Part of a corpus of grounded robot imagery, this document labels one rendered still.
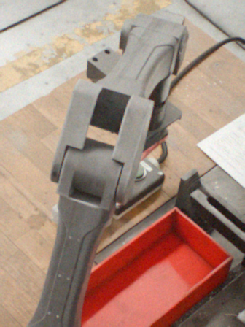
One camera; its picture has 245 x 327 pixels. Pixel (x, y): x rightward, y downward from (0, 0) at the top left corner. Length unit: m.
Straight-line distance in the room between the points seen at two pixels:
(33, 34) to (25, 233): 1.66
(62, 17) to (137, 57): 1.95
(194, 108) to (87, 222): 0.59
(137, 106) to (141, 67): 0.10
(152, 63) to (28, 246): 0.40
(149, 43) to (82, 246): 0.28
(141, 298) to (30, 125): 0.37
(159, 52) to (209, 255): 0.37
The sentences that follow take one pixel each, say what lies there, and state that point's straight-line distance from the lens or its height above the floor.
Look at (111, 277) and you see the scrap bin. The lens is 1.42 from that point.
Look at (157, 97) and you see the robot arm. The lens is 1.34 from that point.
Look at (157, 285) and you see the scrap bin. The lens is 1.42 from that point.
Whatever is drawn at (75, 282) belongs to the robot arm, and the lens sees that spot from 1.14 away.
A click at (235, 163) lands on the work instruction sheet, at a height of 0.90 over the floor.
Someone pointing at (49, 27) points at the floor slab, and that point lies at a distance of 3.09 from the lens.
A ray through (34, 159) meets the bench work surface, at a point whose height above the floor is 0.90.
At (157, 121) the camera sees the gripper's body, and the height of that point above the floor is 1.08.
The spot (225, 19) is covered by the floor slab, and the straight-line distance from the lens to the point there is 3.20.
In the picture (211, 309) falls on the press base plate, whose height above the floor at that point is 0.90.
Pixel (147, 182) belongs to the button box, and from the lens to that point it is 1.50.
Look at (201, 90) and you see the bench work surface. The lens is 1.69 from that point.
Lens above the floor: 2.10
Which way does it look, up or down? 51 degrees down
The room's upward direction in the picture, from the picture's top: 8 degrees clockwise
